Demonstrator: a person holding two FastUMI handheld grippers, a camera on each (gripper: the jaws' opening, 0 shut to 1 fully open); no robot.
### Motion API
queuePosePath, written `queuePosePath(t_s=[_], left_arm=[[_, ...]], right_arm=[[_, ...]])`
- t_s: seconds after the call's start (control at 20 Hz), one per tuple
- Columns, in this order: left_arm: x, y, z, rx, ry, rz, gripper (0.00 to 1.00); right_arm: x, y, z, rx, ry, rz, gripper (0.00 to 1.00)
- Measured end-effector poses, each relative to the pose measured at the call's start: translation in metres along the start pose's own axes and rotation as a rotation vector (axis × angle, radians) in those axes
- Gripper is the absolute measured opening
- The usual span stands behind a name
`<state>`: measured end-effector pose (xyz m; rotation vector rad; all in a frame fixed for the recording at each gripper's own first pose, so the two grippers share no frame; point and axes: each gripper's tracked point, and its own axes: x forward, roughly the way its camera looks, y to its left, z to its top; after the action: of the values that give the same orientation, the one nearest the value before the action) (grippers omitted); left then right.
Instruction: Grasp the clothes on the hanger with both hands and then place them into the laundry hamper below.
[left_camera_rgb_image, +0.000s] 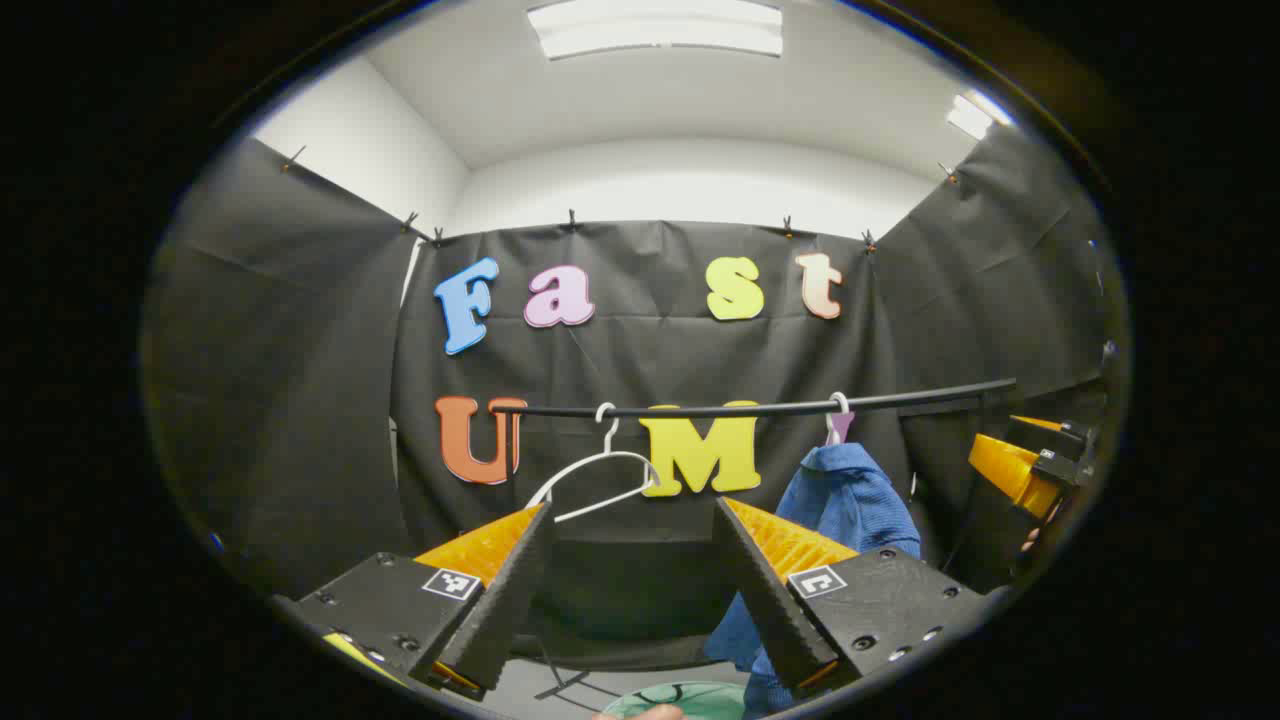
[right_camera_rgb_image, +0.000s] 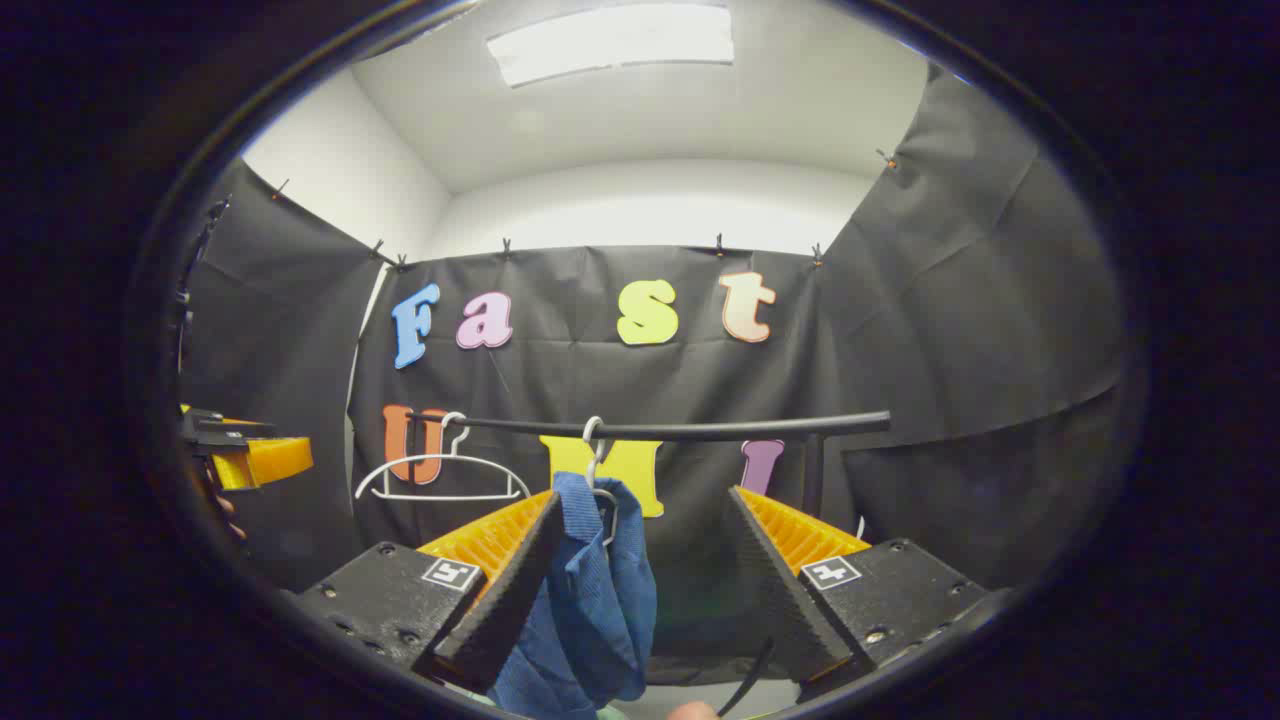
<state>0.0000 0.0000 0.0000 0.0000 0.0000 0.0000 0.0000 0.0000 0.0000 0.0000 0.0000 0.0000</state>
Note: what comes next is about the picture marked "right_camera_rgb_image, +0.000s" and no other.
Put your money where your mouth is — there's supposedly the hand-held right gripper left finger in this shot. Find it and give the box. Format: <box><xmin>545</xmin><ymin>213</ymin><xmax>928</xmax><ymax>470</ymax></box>
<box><xmin>290</xmin><ymin>489</ymin><xmax>567</xmax><ymax>696</ymax></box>

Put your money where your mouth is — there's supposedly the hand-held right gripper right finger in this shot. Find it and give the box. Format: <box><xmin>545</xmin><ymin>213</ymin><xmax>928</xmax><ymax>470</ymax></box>
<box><xmin>725</xmin><ymin>486</ymin><xmax>991</xmax><ymax>701</ymax></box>

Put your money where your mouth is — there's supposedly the blue corduroy jacket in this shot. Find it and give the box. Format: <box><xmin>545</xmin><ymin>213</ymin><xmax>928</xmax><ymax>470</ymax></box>
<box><xmin>487</xmin><ymin>472</ymin><xmax>658</xmax><ymax>719</ymax></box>

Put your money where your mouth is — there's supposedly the white clothes hanger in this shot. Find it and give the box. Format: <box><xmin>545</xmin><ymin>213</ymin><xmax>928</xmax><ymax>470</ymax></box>
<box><xmin>355</xmin><ymin>410</ymin><xmax>532</xmax><ymax>503</ymax></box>
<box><xmin>582</xmin><ymin>415</ymin><xmax>621</xmax><ymax>549</ymax></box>

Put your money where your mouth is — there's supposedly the black clothes rack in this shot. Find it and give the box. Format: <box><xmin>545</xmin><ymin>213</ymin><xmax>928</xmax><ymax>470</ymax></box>
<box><xmin>405</xmin><ymin>408</ymin><xmax>893</xmax><ymax>521</ymax></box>

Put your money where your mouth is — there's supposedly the black backdrop cloth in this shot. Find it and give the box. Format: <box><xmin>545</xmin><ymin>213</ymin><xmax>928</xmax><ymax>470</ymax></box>
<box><xmin>180</xmin><ymin>60</ymin><xmax>1131</xmax><ymax>691</ymax></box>

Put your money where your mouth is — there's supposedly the ceiling light panel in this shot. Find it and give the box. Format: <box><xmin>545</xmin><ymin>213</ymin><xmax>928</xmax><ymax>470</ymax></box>
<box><xmin>487</xmin><ymin>3</ymin><xmax>736</xmax><ymax>89</ymax></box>

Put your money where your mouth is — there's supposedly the black cable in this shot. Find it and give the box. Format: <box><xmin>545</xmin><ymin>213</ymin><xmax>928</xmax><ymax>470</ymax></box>
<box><xmin>718</xmin><ymin>638</ymin><xmax>777</xmax><ymax>718</ymax></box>

